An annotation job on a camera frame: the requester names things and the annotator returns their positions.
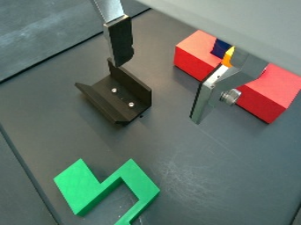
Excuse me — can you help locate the black angle bracket fixture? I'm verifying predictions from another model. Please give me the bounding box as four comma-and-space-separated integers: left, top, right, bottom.
75, 58, 151, 125

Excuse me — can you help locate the red base board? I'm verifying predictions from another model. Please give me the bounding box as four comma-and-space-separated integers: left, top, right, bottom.
174, 31, 301, 123

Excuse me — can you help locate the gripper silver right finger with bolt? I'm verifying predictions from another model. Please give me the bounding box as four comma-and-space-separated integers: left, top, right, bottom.
190, 47, 267, 124

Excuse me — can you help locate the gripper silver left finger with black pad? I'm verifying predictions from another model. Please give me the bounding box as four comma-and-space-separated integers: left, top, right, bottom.
91, 0, 134, 67

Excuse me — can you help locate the green stepped block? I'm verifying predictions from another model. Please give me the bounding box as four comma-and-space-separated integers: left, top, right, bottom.
53, 159, 160, 225

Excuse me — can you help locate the yellow long block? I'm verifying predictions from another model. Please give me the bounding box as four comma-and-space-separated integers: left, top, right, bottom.
222, 47, 235, 68

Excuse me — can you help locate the blue block left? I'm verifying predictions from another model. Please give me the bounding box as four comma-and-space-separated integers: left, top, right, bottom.
210, 39, 231, 59

